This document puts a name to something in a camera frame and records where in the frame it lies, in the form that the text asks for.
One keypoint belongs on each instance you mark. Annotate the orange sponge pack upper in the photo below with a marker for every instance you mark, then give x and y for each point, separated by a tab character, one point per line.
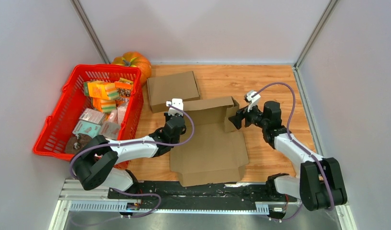
100	89

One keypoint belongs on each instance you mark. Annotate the teal cookie box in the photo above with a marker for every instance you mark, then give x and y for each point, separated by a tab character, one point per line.
87	128

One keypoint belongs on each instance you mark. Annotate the brown netted item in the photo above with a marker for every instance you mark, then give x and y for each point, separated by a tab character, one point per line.
76	143

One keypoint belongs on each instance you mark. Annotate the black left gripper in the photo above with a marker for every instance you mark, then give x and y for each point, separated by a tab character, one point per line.
166	116

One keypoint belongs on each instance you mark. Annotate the orange pumpkin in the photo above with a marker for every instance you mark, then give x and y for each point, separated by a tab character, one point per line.
137	60

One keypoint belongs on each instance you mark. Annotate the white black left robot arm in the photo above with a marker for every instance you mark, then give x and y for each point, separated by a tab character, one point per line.
94	164

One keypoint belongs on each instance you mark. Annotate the orange sponge pack lower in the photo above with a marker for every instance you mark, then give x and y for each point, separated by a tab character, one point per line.
104	106

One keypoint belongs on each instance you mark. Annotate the orange sponge pack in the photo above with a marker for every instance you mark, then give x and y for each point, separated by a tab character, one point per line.
100	89
104	106

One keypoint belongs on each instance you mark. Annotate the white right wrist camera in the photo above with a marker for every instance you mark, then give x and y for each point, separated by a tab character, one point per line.
252	98

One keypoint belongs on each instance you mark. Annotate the brown cardboard box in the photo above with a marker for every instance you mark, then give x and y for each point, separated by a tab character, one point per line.
162	89

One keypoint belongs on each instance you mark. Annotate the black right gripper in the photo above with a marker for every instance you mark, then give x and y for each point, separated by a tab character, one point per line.
240	115

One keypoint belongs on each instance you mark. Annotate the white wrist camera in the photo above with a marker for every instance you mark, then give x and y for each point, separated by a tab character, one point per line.
252	98
175	106

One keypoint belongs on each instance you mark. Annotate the orange snack box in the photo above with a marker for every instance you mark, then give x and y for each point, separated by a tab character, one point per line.
124	87

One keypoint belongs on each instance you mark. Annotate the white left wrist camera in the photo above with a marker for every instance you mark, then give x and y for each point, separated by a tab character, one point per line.
175	106

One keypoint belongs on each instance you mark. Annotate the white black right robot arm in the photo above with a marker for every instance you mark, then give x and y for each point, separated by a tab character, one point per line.
318	182

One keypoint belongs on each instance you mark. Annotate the grey pink packet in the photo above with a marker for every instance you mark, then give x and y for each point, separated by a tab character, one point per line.
113	124

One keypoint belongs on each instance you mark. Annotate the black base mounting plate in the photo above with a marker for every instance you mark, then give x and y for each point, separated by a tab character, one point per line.
222	196

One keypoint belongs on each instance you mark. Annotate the brown cardboard sheet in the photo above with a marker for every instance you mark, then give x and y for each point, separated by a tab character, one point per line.
215	151

